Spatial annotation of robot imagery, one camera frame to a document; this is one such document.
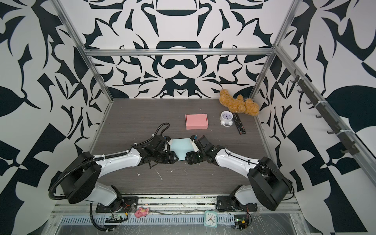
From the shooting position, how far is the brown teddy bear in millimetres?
1042

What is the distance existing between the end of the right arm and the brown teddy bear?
41cm

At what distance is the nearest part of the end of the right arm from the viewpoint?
2.10 feet
